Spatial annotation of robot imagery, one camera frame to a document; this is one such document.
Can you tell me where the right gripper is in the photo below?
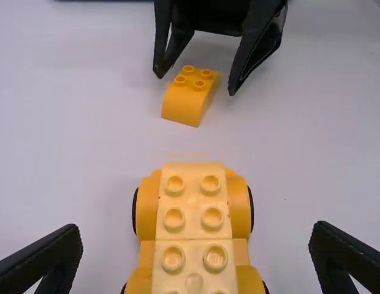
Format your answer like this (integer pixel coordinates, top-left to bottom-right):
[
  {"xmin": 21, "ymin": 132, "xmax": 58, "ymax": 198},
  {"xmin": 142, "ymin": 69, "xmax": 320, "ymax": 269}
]
[{"xmin": 152, "ymin": 0, "xmax": 289, "ymax": 97}]

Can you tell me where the yellow toy car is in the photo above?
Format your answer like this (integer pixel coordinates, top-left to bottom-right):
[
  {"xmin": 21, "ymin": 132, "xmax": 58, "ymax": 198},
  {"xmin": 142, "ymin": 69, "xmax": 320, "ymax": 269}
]
[{"xmin": 121, "ymin": 160, "xmax": 270, "ymax": 294}]

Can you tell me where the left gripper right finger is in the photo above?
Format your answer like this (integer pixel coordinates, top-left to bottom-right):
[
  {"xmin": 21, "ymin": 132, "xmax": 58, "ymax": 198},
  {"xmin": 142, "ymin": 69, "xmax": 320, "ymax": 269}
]
[{"xmin": 308, "ymin": 220, "xmax": 380, "ymax": 294}]

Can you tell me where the yellow toy brick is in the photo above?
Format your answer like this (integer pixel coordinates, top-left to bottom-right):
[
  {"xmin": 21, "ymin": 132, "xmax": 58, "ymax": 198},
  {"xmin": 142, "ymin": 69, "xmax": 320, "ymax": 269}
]
[{"xmin": 161, "ymin": 64, "xmax": 223, "ymax": 128}]

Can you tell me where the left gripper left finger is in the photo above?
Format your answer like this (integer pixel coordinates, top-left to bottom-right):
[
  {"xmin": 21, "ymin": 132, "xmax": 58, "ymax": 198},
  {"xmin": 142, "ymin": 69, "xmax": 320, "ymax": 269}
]
[{"xmin": 0, "ymin": 223, "xmax": 84, "ymax": 294}]

